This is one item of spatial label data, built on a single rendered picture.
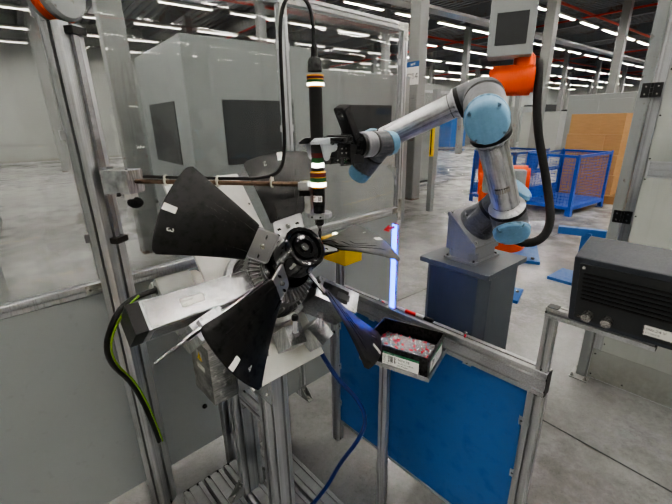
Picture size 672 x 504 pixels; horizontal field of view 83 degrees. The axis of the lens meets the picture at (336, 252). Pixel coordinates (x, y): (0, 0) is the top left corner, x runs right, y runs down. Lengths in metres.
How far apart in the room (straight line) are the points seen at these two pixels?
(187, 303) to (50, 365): 0.78
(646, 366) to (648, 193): 0.96
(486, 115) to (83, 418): 1.73
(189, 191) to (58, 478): 1.31
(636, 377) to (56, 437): 2.83
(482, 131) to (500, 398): 0.81
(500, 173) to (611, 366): 1.83
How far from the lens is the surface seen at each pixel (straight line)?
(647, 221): 2.54
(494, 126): 1.14
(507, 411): 1.40
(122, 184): 1.32
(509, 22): 4.85
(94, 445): 1.92
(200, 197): 0.99
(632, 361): 2.81
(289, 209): 1.11
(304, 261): 0.99
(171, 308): 1.01
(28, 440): 1.83
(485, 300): 1.55
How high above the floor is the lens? 1.53
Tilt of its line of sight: 19 degrees down
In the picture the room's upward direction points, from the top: 1 degrees counter-clockwise
